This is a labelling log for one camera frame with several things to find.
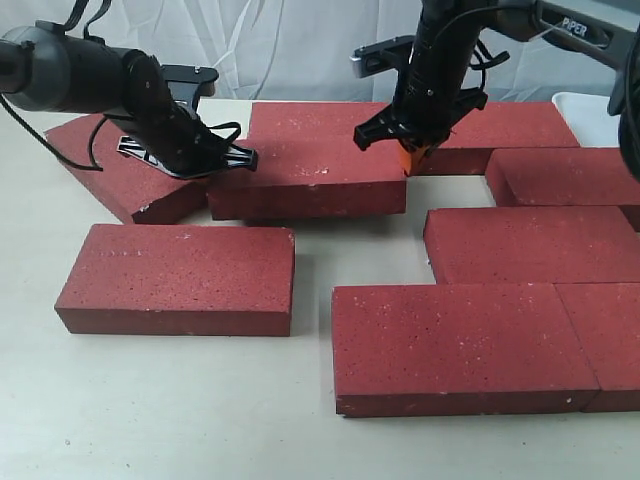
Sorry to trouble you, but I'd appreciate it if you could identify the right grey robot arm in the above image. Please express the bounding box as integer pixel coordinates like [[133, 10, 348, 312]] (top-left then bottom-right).
[[351, 1, 639, 178]]

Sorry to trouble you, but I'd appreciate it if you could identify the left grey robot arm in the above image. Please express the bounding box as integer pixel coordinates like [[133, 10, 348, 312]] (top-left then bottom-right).
[[1, 22, 258, 180]]

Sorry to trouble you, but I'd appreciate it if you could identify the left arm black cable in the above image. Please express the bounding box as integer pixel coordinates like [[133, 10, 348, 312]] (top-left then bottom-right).
[[0, 0, 243, 172]]

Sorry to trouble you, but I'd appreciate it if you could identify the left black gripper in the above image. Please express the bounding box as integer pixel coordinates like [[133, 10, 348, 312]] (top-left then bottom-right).
[[104, 50, 258, 179]]

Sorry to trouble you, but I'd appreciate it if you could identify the blue-grey backdrop cloth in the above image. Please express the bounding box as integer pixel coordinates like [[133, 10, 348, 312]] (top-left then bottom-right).
[[1, 0, 615, 102]]

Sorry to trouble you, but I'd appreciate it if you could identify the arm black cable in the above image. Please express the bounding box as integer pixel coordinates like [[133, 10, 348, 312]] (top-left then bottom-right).
[[0, 0, 243, 172], [399, 19, 640, 181]]

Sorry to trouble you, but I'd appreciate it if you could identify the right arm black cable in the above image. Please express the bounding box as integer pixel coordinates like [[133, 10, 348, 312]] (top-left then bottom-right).
[[399, 19, 640, 181]]

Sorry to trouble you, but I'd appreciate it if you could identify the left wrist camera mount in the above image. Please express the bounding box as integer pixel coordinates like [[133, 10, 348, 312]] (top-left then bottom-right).
[[162, 64, 219, 111]]

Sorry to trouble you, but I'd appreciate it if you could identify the front large red brick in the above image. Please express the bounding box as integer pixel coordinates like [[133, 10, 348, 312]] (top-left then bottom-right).
[[331, 283, 600, 418]]

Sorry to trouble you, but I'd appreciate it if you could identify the white plastic tray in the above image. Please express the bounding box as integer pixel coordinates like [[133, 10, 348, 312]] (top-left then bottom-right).
[[551, 92, 620, 148]]

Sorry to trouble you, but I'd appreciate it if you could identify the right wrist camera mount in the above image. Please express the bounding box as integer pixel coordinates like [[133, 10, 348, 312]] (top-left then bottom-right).
[[350, 35, 414, 78]]

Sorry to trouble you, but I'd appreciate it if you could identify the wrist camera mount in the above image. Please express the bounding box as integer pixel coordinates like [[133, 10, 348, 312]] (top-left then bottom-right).
[[162, 64, 219, 111], [350, 35, 414, 78]]

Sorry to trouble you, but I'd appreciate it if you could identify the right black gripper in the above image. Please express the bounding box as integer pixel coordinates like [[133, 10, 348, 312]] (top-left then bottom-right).
[[354, 1, 488, 176]]

